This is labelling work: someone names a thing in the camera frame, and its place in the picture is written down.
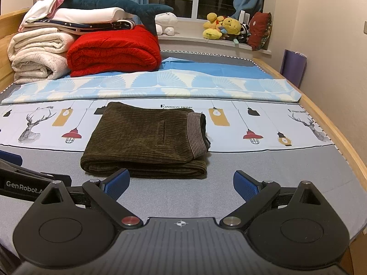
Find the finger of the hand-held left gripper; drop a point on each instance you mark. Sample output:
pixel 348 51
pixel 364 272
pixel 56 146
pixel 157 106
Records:
pixel 61 177
pixel 10 157

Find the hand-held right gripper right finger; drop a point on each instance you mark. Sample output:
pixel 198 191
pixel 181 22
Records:
pixel 243 186

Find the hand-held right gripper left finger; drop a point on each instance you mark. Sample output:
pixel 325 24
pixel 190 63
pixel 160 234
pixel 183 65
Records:
pixel 117 183

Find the printed deer bed sheet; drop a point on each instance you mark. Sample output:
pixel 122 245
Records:
pixel 258 160

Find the cream folded blanket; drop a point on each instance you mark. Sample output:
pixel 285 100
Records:
pixel 37 51

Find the light blue patterned sheet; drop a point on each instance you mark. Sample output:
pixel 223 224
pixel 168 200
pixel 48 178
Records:
pixel 200 83

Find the purple bag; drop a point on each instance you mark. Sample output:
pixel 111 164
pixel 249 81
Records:
pixel 292 66

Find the red folded blanket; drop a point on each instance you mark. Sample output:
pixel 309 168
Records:
pixel 114 51

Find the dark star print blanket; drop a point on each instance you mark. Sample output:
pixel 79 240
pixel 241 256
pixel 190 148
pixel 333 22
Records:
pixel 86 26

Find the black and white plush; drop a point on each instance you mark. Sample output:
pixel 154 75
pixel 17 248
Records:
pixel 243 33

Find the dark red cushion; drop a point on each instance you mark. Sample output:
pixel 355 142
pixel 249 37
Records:
pixel 258 31

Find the white folded cloth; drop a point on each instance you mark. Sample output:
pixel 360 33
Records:
pixel 43 5

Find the white window sill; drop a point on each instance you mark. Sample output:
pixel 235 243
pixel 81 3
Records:
pixel 186 41

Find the yellow bear plush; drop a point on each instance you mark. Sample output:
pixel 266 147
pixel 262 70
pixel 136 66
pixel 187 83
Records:
pixel 230 25

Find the white pillow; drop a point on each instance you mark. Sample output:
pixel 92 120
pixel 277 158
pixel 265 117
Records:
pixel 86 14

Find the white ribbed object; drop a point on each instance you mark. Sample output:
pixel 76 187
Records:
pixel 243 17

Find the yellow duck plush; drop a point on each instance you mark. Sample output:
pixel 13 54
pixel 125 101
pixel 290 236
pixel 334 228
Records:
pixel 212 20

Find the white seal plush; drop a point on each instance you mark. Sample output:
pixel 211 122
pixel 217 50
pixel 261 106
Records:
pixel 166 20

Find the blue shark plush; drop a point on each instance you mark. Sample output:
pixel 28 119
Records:
pixel 100 0

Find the wooden bed frame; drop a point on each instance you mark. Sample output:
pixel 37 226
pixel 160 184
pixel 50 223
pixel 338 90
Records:
pixel 4 63

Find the wall socket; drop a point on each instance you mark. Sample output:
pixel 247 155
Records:
pixel 365 27

